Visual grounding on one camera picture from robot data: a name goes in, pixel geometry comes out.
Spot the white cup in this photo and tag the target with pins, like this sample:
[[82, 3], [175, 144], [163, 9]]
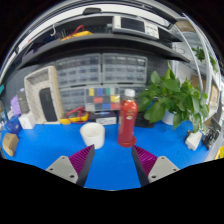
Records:
[[92, 134]]

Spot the drawer cabinet with coloured drawers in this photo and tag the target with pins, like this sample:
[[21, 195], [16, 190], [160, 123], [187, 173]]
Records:
[[101, 98]]

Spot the blue round object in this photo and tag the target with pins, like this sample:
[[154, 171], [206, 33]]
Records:
[[13, 125]]

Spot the dark grey wall shelf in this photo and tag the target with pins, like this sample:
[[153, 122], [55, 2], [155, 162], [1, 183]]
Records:
[[100, 41]]

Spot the hanging green plant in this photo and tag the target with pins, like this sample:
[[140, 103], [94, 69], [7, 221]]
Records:
[[203, 56]]

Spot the yellow object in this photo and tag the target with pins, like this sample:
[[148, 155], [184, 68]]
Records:
[[220, 153]]

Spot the white power adapter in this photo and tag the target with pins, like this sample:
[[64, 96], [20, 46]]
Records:
[[193, 140]]

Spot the black flat device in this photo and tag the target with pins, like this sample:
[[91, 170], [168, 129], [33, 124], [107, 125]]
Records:
[[48, 105]]

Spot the grey small-parts drawer cabinet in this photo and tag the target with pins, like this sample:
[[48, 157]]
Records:
[[78, 70], [71, 98], [124, 68]]

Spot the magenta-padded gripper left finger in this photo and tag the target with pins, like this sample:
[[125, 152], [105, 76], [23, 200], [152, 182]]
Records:
[[74, 166]]

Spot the white oscilloscope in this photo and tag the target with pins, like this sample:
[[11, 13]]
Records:
[[135, 26]]

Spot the black electronic device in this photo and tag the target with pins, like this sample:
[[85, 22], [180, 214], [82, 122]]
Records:
[[211, 136]]

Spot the small cardboard box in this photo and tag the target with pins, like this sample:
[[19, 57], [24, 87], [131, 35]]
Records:
[[10, 144]]

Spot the yellow multimeter with red leads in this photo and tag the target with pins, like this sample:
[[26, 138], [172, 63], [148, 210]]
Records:
[[77, 34], [76, 116]]

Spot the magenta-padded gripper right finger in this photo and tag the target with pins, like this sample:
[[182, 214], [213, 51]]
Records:
[[151, 166]]

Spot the purple ribbed part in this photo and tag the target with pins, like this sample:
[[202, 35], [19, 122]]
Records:
[[15, 105]]

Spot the black box with white label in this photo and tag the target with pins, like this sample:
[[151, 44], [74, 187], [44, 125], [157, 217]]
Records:
[[106, 119]]

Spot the red drink bottle white cap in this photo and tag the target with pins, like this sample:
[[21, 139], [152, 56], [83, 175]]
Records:
[[127, 116]]

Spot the green potted plant white pot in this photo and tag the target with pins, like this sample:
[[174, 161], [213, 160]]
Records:
[[173, 96]]

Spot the small white box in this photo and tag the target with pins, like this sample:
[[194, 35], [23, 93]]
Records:
[[26, 121]]

